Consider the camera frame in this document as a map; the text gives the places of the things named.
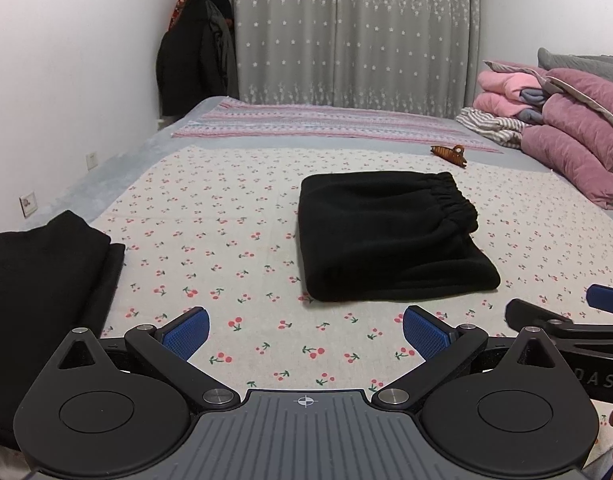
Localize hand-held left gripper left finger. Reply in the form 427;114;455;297
56;306;240;407

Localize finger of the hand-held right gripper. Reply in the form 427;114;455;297
587;284;613;318
505;299;613;346

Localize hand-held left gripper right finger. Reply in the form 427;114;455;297
377;305;562;406

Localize black pants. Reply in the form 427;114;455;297
296;171;502;303

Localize cherry print bed sheet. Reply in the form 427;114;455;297
76;146;613;396

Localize folded pink quilt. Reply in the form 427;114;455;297
519;92;613;211

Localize folded black cloth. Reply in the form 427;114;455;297
0;210;126;453

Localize brown hair clip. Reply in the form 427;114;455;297
431;144;467;168

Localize grey bed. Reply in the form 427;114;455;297
24;95;613;311

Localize striped folded cloth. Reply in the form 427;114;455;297
455;106;530;150

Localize pink pillow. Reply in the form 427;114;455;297
544;67;613;141

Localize grey-blue folded garment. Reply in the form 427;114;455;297
517;89;547;123

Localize folded pink fleece clothing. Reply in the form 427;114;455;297
474;60;550;123

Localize grey quilted pillow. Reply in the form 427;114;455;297
537;47;613;88

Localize pink striped blanket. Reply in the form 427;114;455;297
171;99;505;153

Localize black hanging coat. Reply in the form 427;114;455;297
155;0;237;118

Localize grey hanging garment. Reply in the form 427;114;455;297
206;0;237;98

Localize grey star print curtain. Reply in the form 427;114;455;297
229;0;482;118

